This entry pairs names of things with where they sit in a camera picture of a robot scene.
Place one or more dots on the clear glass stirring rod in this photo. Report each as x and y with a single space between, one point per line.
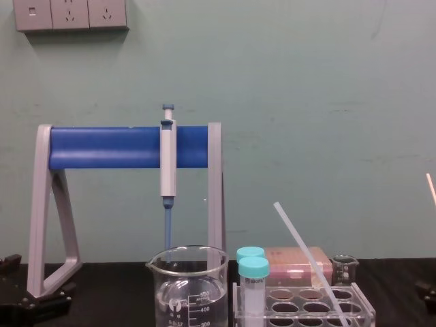
299 242

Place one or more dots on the white and blue pipette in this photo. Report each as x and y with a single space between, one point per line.
168 156

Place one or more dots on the grey wall switch plate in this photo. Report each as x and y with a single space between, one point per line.
32 13

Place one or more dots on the pink pipette tip box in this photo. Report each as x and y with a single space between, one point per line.
293 265

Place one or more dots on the grey and blue pipette stand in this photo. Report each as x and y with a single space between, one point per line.
102 146

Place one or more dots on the large glass beaker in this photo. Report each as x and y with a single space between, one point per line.
190 293

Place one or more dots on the grey wall socket plate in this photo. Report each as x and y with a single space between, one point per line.
69 14
107 13

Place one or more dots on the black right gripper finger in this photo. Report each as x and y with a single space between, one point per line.
427 291

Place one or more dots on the small glass beaker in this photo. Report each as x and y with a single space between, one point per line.
344 270

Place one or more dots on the clear acrylic tube rack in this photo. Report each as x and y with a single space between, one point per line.
306 308

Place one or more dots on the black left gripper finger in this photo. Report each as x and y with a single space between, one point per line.
51 299
9 263

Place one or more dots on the thin cream stick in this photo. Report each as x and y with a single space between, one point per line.
431 190

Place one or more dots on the teal capped plastic tube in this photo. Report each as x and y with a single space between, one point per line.
253 269
250 252

